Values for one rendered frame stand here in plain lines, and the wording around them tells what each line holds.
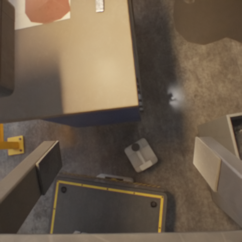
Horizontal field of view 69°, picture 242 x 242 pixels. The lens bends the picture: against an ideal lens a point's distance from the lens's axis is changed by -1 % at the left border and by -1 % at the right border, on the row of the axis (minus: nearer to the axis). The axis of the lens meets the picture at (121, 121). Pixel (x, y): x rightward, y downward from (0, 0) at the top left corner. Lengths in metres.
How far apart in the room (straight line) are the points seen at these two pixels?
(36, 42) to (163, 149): 1.09
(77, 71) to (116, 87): 0.12
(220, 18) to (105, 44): 1.38
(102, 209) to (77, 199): 0.16
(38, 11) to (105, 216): 1.04
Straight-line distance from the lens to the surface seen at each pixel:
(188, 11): 1.79
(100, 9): 0.58
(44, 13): 0.63
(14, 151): 1.80
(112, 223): 1.19
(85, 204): 1.19
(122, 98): 0.46
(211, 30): 1.72
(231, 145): 0.92
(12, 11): 0.47
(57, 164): 0.17
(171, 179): 1.42
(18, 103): 0.58
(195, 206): 1.50
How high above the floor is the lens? 1.39
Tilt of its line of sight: 79 degrees down
